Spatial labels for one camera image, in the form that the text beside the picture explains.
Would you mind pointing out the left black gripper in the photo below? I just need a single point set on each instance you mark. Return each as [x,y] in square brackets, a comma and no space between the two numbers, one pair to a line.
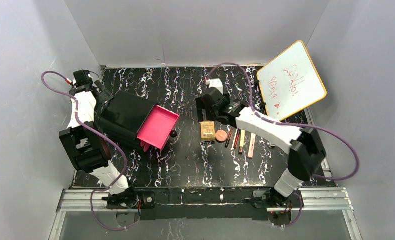
[104,96]

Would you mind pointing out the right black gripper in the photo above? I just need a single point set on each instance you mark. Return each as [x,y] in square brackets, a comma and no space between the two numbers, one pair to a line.
[202,106]

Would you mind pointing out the yellow makeup box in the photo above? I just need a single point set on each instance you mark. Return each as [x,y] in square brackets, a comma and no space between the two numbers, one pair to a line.
[208,132]

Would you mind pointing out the black drawer organizer cabinet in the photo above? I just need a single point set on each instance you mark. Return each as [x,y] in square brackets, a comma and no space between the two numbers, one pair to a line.
[122,120]

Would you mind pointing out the round peach compact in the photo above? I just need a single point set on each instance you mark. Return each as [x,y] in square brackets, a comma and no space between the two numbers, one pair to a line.
[221,136]

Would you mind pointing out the white cosmetic pencil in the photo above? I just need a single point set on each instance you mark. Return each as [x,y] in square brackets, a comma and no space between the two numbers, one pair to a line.
[233,141]

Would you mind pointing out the gold beige concealer tube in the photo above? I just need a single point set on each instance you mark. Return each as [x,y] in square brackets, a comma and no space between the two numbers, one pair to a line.
[242,141]

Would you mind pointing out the pink lipstick box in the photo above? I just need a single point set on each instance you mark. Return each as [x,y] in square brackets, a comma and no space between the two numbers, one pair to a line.
[251,148]

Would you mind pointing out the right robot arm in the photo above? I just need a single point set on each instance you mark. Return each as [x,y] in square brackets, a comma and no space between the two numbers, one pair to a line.
[303,145]

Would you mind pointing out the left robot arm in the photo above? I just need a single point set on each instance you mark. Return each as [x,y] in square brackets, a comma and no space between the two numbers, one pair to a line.
[88,151]

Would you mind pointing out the red lip pencil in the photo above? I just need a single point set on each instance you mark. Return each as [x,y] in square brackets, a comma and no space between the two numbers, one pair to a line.
[237,138]

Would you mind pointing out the black red eyeliner pencil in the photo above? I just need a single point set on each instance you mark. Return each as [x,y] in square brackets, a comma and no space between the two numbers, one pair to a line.
[229,136]

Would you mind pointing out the white dry-erase board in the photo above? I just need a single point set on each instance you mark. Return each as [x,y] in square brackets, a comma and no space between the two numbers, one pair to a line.
[290,83]

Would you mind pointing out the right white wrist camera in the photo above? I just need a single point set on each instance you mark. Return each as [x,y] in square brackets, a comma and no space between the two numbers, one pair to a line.
[215,83]

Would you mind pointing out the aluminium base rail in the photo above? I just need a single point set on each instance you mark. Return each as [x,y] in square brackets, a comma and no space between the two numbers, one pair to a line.
[211,203]

